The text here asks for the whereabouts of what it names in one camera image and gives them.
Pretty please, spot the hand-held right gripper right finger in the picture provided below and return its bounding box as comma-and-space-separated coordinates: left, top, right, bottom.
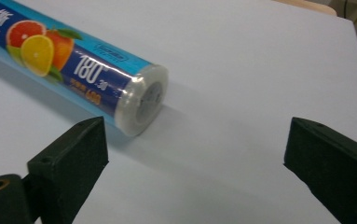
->
283, 117, 357, 224

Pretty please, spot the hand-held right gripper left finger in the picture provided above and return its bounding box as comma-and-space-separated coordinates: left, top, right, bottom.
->
22, 116, 110, 224

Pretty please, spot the blue cling film roll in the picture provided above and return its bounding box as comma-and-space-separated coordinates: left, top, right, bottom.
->
0, 0, 170, 137

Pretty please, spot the beige wooden board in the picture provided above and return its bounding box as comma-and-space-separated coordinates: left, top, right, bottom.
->
272, 0, 338, 17

